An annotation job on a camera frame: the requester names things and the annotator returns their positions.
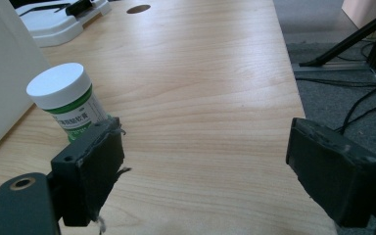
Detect beige cardboard box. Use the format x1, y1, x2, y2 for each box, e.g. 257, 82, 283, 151
341, 0, 376, 30

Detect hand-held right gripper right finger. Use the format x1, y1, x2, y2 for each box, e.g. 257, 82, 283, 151
285, 117, 376, 229

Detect black cable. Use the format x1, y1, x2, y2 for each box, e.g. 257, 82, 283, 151
335, 82, 376, 135

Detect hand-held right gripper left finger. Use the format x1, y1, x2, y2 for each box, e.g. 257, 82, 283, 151
50, 117, 132, 228

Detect white box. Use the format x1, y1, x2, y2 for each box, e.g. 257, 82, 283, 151
0, 0, 52, 162

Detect black clip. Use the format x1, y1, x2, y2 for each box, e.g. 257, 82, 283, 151
65, 0, 94, 18

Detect black stand legs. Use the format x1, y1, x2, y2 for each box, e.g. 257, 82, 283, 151
298, 1, 376, 71

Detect white bottle with green label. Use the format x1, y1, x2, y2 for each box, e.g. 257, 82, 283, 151
25, 62, 113, 143

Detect white plastic base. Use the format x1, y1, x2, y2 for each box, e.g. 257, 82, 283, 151
15, 0, 113, 49

